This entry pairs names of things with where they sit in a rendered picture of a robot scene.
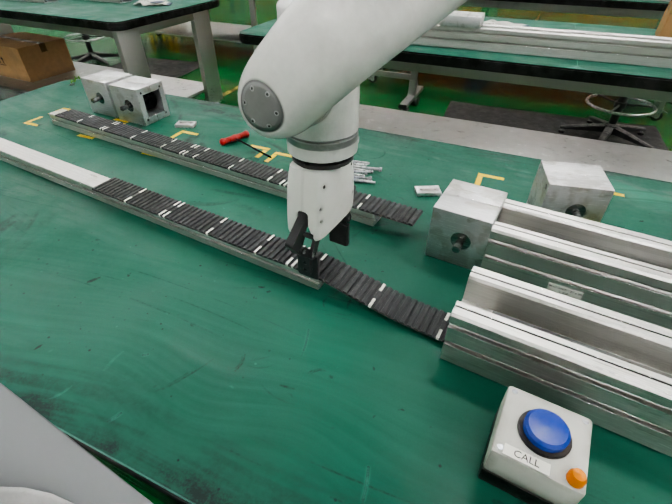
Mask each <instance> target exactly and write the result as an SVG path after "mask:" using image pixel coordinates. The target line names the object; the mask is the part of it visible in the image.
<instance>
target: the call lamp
mask: <svg viewBox="0 0 672 504"><path fill-rule="evenodd" d="M566 480H567V482H568V483H569V484H570V485H571V486H572V487H573V488H576V489H582V488H583V487H584V486H585V485H586V484H587V476H586V474H585V472H584V471H583V470H582V469H580V468H571V469H570V470H569V471H568V472H567V473H566Z"/></svg>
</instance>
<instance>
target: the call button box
mask: <svg viewBox="0 0 672 504"><path fill-rule="evenodd" d="M538 408H541V409H546V410H549V411H552V412H554V413H555V414H557V415H558V416H560V417H561V418H562V419H563V420H564V421H565V422H566V424H567V425H568V427H569V429H570V432H571V441H570V443H569V445H568V446H567V447H566V449H565V450H563V451H562V452H559V453H549V452H545V451H543V450H541V449H539V448H537V447H536V446H535V445H533V444H532V443H531V442H530V441H529V439H528V438H527V437H526V435H525V433H524V430H523V421H524V418H525V416H526V415H527V413H528V412H529V411H531V410H533V409H538ZM591 433H592V421H591V420H590V419H588V418H586V417H584V416H581V415H579V414H576V413H574V412H572V411H569V410H567V409H565V408H562V407H560V406H558V405H555V404H553V403H551V402H548V401H546V400H543V399H541V398H539V397H536V396H534V395H532V394H529V393H527V392H525V391H522V390H520V389H518V388H515V387H513V386H510V387H509V388H508V389H507V391H506V393H505V395H504V397H503V399H502V402H501V404H500V407H499V408H498V410H497V412H496V415H495V418H494V421H493V425H492V428H491V432H490V435H489V438H488V442H487V445H486V449H485V452H484V455H483V459H482V462H481V466H480V469H479V472H478V477H479V478H480V479H482V480H484V481H485V482H487V483H489V484H491V485H493V486H495V487H497V488H499V489H501V490H503V491H505V492H507V493H508V494H510V495H512V496H514V497H516V498H518V499H520V500H522V501H524V502H526V503H528V504H578V502H579V501H580V500H581V499H582V498H583V497H584V496H585V494H586V485H585V486H584V487H583V488H582V489H576V488H573V487H572V486H571V485H570V484H569V483H568V482H567V480H566V473H567V472H568V471H569V470H570V469H571V468H580V469H582V470H583V471H584V472H585V474H586V476H587V474H588V464H589V453H590V443H591Z"/></svg>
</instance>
